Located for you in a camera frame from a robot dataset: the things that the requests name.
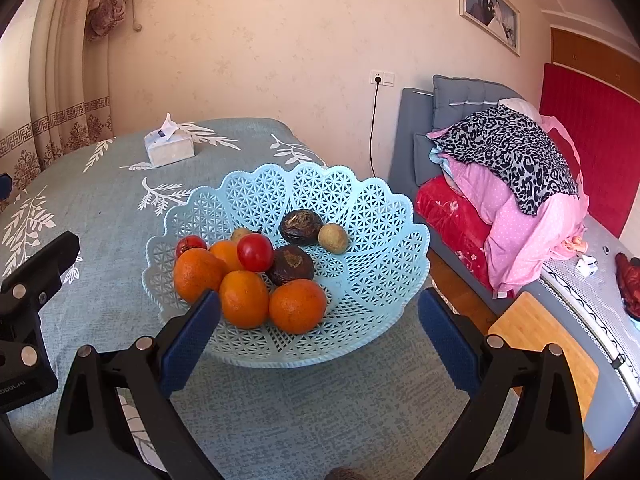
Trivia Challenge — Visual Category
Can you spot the framed wall photo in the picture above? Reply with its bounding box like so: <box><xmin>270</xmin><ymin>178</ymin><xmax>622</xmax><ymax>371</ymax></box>
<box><xmin>457</xmin><ymin>0</ymin><xmax>521</xmax><ymax>56</ymax></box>

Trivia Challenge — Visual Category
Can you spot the red floral quilt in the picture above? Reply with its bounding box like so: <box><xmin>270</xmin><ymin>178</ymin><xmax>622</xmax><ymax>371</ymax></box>
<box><xmin>417</xmin><ymin>176</ymin><xmax>516</xmax><ymax>298</ymax></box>

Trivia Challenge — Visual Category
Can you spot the light blue lattice plastic basket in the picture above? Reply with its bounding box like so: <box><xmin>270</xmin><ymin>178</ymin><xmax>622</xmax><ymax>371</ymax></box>
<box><xmin>142</xmin><ymin>162</ymin><xmax>432</xmax><ymax>368</ymax></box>

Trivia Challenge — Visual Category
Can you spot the red tomato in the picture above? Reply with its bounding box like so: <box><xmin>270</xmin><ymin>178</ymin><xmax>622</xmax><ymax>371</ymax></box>
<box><xmin>175</xmin><ymin>235</ymin><xmax>208</xmax><ymax>260</ymax></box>
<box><xmin>236</xmin><ymin>233</ymin><xmax>275</xmax><ymax>273</ymax></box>

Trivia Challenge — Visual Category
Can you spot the leopard print blanket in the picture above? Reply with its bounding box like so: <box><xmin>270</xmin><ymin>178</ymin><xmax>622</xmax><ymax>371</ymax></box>
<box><xmin>432</xmin><ymin>106</ymin><xmax>580</xmax><ymax>217</ymax></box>

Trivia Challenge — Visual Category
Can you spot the wooden wall cabinet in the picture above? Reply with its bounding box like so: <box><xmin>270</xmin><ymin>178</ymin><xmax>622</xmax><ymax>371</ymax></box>
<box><xmin>550</xmin><ymin>27</ymin><xmax>640</xmax><ymax>73</ymax></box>

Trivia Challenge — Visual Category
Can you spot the red padded headboard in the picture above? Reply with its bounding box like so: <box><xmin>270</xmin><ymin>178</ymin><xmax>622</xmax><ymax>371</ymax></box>
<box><xmin>539</xmin><ymin>62</ymin><xmax>640</xmax><ymax>238</ymax></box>

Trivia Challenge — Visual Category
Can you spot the dark brown round fruit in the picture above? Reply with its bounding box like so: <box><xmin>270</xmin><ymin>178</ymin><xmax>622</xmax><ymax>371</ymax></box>
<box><xmin>266</xmin><ymin>245</ymin><xmax>316</xmax><ymax>287</ymax></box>
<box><xmin>279</xmin><ymin>210</ymin><xmax>323</xmax><ymax>247</ymax></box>

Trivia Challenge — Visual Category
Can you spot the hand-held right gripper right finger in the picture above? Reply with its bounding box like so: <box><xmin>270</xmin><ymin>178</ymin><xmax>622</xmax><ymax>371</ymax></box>
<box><xmin>415</xmin><ymin>287</ymin><xmax>586</xmax><ymax>480</ymax></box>

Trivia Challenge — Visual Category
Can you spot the small grey cushion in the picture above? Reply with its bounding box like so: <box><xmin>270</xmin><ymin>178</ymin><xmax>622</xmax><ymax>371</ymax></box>
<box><xmin>414</xmin><ymin>132</ymin><xmax>443</xmax><ymax>186</ymax></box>

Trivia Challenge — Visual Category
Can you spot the pink quilt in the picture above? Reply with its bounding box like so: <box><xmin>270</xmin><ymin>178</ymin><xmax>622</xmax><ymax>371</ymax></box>
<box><xmin>427</xmin><ymin>115</ymin><xmax>591</xmax><ymax>293</ymax></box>

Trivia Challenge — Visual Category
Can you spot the grey striped bed mat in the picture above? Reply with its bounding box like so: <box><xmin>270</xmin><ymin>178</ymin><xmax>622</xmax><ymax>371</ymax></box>
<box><xmin>540</xmin><ymin>215</ymin><xmax>640</xmax><ymax>403</ymax></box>

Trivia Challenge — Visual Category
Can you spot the grey upholstered bed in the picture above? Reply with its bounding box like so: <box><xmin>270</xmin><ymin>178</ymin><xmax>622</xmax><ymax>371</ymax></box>
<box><xmin>389</xmin><ymin>75</ymin><xmax>640</xmax><ymax>453</ymax></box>

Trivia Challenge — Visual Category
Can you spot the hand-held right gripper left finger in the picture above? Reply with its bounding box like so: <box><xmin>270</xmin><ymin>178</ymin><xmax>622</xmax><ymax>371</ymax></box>
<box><xmin>52</xmin><ymin>290</ymin><xmax>226</xmax><ymax>480</ymax></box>

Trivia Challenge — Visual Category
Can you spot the wooden stool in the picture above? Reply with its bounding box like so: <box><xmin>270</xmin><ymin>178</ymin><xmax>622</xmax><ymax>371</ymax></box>
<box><xmin>487</xmin><ymin>292</ymin><xmax>600</xmax><ymax>406</ymax></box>

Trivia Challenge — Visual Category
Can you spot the large grey cushion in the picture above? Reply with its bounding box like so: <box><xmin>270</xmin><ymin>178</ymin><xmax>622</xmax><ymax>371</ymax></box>
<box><xmin>432</xmin><ymin>75</ymin><xmax>523</xmax><ymax>131</ymax></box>

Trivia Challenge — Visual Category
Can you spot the beige patterned curtain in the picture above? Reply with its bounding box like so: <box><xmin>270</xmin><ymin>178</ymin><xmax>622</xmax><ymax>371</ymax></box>
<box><xmin>0</xmin><ymin>0</ymin><xmax>138</xmax><ymax>196</ymax></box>

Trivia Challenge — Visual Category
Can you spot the white pillow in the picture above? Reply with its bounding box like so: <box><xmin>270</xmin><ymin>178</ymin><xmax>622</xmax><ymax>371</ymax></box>
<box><xmin>499</xmin><ymin>98</ymin><xmax>541</xmax><ymax>121</ymax></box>

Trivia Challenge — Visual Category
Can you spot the white tissue box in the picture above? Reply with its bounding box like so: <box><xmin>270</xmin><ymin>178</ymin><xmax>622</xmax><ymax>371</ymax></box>
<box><xmin>144</xmin><ymin>112</ymin><xmax>196</xmax><ymax>168</ymax></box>

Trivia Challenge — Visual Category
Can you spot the black power cable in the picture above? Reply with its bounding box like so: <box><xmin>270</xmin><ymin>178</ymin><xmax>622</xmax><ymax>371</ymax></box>
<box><xmin>369</xmin><ymin>84</ymin><xmax>379</xmax><ymax>176</ymax></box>

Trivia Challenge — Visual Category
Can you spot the dark red cloth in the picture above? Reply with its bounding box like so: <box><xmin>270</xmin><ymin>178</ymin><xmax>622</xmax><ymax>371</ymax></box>
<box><xmin>614</xmin><ymin>252</ymin><xmax>640</xmax><ymax>318</ymax></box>

